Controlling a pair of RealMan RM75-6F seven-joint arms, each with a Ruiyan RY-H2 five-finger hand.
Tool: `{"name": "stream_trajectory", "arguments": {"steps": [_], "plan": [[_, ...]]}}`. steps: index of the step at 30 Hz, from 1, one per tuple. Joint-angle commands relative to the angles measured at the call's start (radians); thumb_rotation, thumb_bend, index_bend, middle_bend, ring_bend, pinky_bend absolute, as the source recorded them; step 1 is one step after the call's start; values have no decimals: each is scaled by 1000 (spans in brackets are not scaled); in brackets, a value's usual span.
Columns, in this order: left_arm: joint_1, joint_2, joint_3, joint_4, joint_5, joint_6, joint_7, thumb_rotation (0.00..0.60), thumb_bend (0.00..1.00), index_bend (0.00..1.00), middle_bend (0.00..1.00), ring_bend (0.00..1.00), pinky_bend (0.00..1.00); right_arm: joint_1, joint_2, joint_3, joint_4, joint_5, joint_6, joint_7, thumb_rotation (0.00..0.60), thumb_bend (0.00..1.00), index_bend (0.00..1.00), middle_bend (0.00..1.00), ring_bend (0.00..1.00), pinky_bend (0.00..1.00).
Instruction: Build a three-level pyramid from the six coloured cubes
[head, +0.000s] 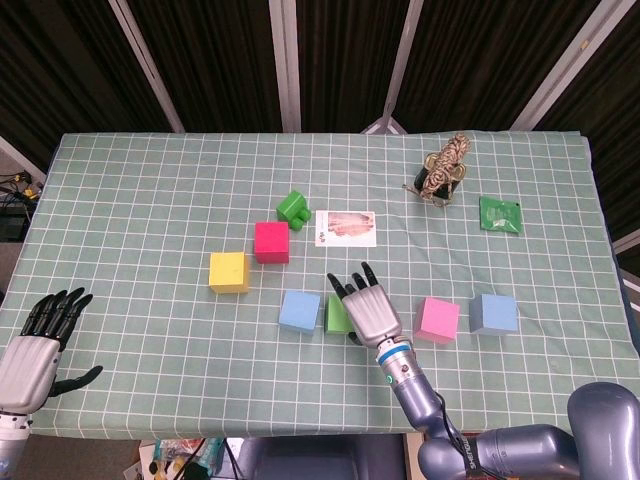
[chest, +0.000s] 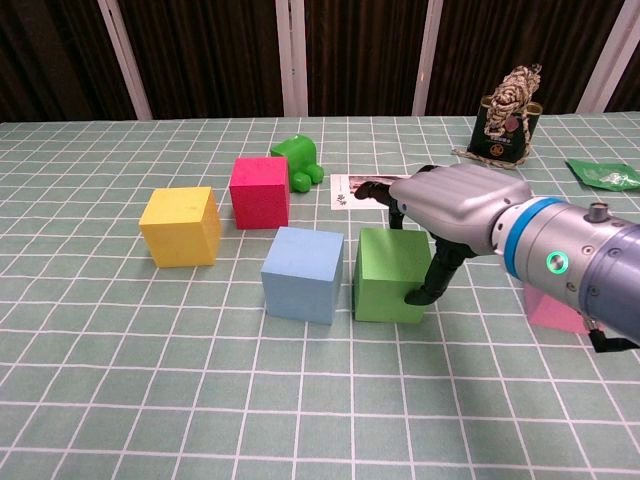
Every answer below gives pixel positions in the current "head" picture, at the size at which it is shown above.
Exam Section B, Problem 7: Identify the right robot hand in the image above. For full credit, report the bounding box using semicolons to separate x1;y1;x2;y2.
326;261;404;349

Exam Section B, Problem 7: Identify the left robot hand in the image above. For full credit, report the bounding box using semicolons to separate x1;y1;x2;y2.
0;288;105;414

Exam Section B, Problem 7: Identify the green cube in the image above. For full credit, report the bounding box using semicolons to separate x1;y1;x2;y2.
324;293;357;335

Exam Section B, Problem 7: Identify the pink cube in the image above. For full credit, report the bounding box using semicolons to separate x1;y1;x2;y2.
413;297;461;345

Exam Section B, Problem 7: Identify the blue cube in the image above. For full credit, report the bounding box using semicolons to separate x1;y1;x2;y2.
468;293;519;336
277;291;322;336

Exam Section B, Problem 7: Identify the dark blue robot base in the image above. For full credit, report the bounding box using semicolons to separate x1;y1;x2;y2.
234;435;406;480

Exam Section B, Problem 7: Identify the white picture card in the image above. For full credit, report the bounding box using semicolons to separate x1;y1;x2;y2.
314;210;377;249

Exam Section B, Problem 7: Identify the red cube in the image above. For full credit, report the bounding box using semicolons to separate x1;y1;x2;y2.
253;221;292;265

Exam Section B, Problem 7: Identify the green plastic toy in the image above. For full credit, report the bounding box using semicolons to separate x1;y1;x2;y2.
276;189;312;231

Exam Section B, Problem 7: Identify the black electronics box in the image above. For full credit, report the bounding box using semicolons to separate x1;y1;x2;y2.
0;212;26;242

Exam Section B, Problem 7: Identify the dark green gift box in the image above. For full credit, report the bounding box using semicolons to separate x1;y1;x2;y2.
414;162;466;204

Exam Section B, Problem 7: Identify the white table leg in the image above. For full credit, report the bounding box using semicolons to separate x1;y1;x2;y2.
403;433;426;480

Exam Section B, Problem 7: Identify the yellow cube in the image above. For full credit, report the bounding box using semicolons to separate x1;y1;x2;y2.
208;251;251;295

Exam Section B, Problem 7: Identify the green foil packet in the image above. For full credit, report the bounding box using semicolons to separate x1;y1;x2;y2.
478;195;524;235

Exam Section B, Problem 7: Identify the teal snack packet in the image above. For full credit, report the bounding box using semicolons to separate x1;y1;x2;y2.
152;438;225;471

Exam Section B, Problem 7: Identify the green checkered tablecloth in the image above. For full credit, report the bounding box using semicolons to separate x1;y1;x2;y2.
0;129;639;442

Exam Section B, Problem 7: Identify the dark brown curtain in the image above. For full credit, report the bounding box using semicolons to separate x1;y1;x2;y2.
0;0;640;241

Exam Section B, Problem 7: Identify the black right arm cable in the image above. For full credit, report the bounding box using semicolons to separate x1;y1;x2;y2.
432;392;481;480

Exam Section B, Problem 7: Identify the black strap on right arm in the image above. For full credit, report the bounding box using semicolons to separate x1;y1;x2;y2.
452;432;484;480

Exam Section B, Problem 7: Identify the braided beige rope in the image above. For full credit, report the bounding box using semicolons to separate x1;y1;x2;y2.
402;132;472;209

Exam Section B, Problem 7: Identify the grey post foot bracket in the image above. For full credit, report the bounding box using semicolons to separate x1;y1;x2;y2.
359;115;409;135

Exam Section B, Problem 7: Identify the yellow black cable bundle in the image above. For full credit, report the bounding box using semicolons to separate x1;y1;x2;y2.
0;169;44;201

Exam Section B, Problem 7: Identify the white double frame post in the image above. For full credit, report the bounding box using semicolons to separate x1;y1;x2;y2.
268;0;303;134

